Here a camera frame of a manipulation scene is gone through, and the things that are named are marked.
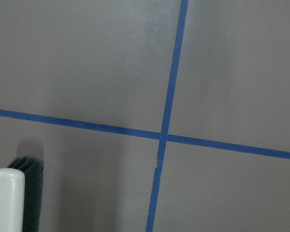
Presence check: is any cream brush with black bristles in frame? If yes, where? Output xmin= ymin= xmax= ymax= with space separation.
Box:
xmin=0 ymin=156 xmax=44 ymax=232

